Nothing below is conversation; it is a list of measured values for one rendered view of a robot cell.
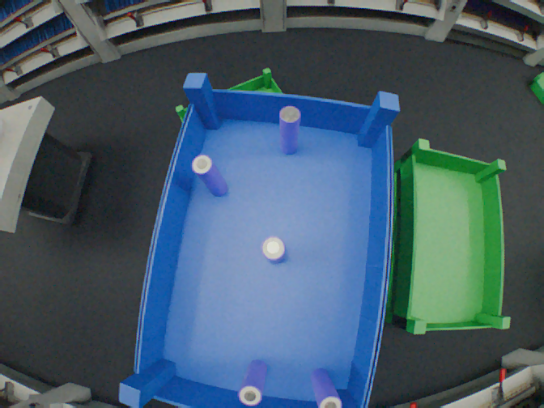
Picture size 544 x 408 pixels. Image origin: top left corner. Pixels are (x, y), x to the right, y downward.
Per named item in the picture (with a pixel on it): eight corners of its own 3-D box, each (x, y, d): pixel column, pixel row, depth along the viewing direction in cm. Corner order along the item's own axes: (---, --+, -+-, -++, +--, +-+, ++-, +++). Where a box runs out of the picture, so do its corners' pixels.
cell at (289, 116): (301, 107, 22) (297, 141, 28) (281, 104, 22) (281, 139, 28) (299, 124, 21) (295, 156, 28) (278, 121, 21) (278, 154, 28)
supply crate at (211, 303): (206, 116, 30) (187, 72, 22) (374, 135, 28) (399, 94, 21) (158, 371, 22) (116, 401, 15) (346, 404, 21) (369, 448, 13)
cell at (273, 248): (267, 243, 25) (262, 233, 19) (285, 245, 25) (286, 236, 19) (264, 261, 25) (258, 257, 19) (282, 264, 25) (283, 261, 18)
